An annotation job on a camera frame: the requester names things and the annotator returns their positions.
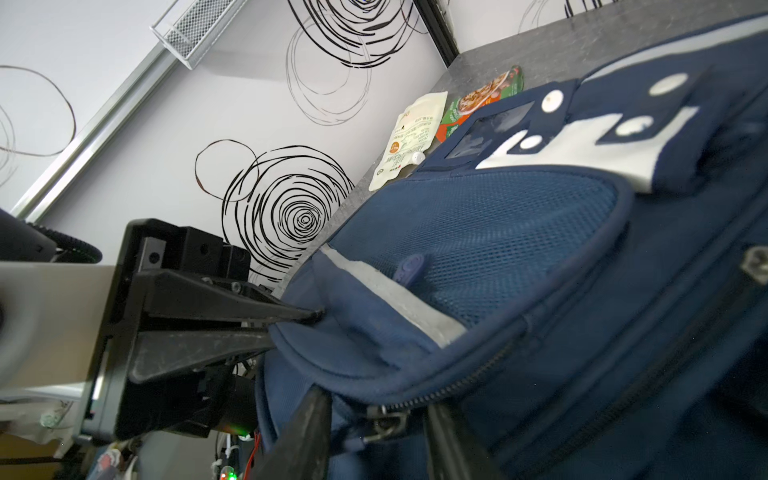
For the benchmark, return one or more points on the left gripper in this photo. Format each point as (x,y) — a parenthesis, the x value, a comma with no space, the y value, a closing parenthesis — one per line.
(171,337)

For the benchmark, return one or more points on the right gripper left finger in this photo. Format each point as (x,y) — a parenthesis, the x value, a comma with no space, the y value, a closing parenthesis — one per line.
(303,451)

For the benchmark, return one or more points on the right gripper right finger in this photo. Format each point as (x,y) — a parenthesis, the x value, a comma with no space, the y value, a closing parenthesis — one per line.
(453,450)

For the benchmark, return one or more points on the navy blue student backpack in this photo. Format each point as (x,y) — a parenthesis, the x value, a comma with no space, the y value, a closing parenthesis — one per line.
(581,269)

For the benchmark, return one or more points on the white cream food pouch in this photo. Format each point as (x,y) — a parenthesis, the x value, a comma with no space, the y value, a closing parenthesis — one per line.
(412,135)

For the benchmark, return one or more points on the orange green snack packet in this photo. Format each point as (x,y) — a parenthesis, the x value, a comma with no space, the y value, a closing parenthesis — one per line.
(458,110)

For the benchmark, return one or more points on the white wire wall shelf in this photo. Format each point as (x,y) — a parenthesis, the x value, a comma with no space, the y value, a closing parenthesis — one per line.
(189,29)

